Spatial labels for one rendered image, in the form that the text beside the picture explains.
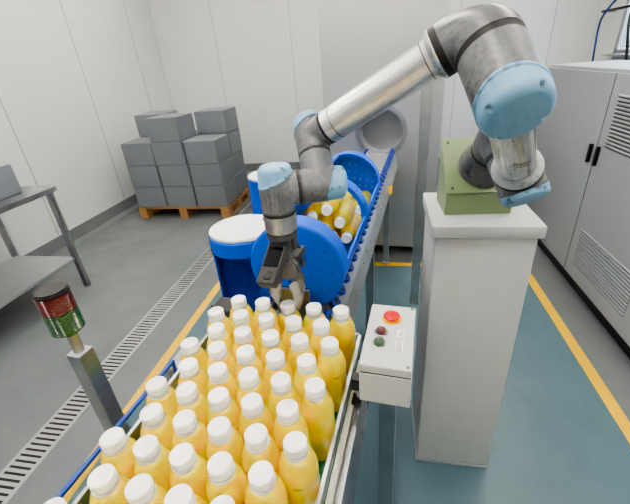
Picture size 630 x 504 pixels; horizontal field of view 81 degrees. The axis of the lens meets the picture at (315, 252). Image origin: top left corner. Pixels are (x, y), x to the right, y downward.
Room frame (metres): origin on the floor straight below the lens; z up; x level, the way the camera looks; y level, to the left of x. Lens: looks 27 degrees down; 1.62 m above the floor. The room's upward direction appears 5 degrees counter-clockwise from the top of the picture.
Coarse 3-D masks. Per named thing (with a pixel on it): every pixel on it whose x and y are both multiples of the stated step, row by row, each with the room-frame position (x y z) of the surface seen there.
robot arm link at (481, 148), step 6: (480, 132) 1.02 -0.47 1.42; (480, 138) 1.02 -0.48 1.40; (486, 138) 0.99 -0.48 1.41; (474, 144) 1.06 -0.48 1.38; (480, 144) 1.02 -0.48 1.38; (486, 144) 0.99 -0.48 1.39; (474, 150) 1.06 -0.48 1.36; (480, 150) 1.02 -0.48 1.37; (486, 150) 0.98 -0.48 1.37; (480, 156) 1.03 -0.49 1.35; (486, 156) 0.98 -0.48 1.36; (492, 156) 0.96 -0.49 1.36; (486, 162) 0.98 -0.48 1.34
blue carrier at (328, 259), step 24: (360, 168) 1.73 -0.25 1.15; (360, 192) 1.32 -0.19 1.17; (264, 240) 0.95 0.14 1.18; (312, 240) 0.91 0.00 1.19; (336, 240) 0.92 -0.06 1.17; (312, 264) 0.91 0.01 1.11; (336, 264) 0.89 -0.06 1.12; (264, 288) 0.96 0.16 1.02; (312, 288) 0.91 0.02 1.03; (336, 288) 0.89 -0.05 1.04
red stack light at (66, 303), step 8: (64, 296) 0.62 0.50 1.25; (72, 296) 0.64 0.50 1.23; (40, 304) 0.60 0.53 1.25; (48, 304) 0.60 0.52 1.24; (56, 304) 0.61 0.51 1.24; (64, 304) 0.62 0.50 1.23; (72, 304) 0.63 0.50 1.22; (40, 312) 0.61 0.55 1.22; (48, 312) 0.60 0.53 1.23; (56, 312) 0.61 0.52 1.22; (64, 312) 0.61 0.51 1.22
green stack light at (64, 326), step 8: (72, 312) 0.62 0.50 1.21; (80, 312) 0.65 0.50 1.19; (48, 320) 0.60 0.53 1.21; (56, 320) 0.60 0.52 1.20; (64, 320) 0.61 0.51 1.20; (72, 320) 0.62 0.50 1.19; (80, 320) 0.63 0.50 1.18; (48, 328) 0.61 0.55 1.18; (56, 328) 0.60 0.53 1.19; (64, 328) 0.61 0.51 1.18; (72, 328) 0.61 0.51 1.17; (80, 328) 0.63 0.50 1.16; (56, 336) 0.60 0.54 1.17; (64, 336) 0.60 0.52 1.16
